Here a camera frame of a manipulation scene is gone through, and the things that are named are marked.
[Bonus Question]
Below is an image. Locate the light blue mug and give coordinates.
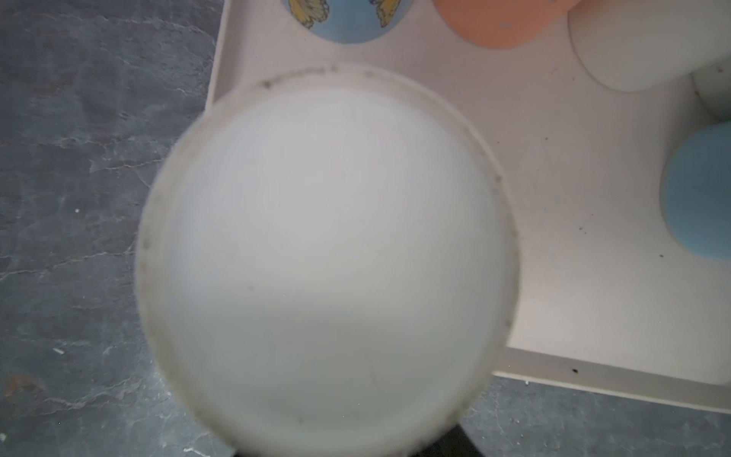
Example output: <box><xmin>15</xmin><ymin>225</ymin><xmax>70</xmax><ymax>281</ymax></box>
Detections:
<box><xmin>660</xmin><ymin>122</ymin><xmax>730</xmax><ymax>262</ymax></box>

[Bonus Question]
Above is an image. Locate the orange cream mug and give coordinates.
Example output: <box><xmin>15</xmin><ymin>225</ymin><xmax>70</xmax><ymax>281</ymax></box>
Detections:
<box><xmin>434</xmin><ymin>0</ymin><xmax>580</xmax><ymax>50</ymax></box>

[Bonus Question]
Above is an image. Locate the cream white mug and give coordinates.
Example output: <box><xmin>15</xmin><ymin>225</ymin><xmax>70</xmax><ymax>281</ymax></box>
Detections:
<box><xmin>568</xmin><ymin>0</ymin><xmax>730</xmax><ymax>93</ymax></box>

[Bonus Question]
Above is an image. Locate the beige plastic tray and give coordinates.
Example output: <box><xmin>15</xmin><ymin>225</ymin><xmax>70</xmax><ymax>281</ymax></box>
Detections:
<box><xmin>207</xmin><ymin>1</ymin><xmax>730</xmax><ymax>412</ymax></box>

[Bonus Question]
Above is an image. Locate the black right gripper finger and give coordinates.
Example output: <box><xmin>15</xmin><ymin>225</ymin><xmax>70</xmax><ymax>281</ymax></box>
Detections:
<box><xmin>413</xmin><ymin>425</ymin><xmax>484</xmax><ymax>457</ymax></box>

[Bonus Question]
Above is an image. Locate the blue butterfly mug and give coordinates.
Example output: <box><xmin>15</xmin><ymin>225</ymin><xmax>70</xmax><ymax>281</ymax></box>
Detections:
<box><xmin>282</xmin><ymin>0</ymin><xmax>413</xmax><ymax>44</ymax></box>

